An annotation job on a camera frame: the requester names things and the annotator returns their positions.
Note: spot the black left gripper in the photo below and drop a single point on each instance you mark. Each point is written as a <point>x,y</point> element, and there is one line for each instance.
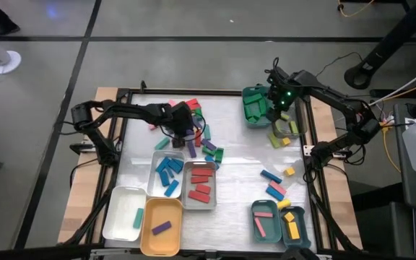
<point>179,119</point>

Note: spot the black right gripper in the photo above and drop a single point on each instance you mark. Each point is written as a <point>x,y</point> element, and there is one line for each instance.
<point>284,90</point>

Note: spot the lime block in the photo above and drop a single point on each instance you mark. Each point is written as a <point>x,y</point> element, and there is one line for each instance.
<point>274,140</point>
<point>285,116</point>
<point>293,127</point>
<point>278,127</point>

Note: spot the blue block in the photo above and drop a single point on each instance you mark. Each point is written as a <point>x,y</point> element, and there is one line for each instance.
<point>164,178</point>
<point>171,188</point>
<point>274,193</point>
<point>163,164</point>
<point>211,159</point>
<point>270,176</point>
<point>176,165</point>

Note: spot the red block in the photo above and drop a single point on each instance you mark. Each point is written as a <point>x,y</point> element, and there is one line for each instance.
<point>195,107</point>
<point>199,179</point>
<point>203,188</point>
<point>198,138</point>
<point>192,102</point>
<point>199,196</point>
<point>202,172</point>

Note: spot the pink block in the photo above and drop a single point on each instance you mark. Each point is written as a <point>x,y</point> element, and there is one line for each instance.
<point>277,187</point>
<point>172,103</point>
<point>263,214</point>
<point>152,127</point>
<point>259,226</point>

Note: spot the purple block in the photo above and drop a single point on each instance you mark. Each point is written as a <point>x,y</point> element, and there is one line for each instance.
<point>191,149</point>
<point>161,228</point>
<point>189,132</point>
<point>208,144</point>
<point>197,122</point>

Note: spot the yellow block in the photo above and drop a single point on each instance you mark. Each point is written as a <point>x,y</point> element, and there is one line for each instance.
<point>293,230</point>
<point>283,204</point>
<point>289,216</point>
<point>289,171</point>
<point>285,141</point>

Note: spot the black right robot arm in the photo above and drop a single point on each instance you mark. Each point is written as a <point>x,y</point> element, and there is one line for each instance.
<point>338,97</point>

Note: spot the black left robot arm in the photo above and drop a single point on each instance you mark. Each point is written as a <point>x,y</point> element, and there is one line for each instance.
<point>128,108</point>

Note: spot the green arch block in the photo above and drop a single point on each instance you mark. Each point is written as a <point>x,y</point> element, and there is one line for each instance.
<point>219,155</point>
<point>209,152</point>

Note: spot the silver mounting plate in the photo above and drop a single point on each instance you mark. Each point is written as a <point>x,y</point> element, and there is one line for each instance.
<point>310,150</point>

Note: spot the white plastic bin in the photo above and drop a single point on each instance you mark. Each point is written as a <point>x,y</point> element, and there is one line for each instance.
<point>154,189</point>
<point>121,216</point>

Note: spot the grey plastic bin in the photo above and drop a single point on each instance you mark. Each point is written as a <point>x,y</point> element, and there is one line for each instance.
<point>204,206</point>

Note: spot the orange plastic bin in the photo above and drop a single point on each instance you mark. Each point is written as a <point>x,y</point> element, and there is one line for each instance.
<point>161,245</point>

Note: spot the dark teal plastic bin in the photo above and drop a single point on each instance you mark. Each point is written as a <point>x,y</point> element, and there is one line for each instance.
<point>285,236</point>

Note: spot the black floor stand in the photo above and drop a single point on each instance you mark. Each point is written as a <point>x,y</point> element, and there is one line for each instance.
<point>392,39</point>

